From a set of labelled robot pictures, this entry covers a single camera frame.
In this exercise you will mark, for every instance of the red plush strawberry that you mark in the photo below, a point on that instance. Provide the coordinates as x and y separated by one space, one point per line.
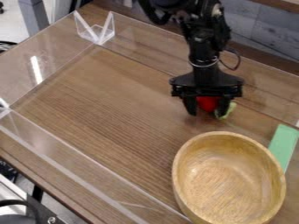
209 104

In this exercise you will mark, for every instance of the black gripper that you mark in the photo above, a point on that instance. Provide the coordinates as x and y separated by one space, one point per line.
207 82

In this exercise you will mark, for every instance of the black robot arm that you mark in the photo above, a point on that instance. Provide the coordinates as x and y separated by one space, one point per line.
204 28

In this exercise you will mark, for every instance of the wooden bowl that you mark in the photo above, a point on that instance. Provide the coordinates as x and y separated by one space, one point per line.
227 180

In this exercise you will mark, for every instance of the clear acrylic enclosure wall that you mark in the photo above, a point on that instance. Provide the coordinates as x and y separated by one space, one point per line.
91 126

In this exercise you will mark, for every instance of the clear acrylic corner bracket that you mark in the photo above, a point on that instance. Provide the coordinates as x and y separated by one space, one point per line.
95 33

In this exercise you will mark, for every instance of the black metal bracket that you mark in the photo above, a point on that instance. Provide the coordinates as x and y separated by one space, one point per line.
47 216

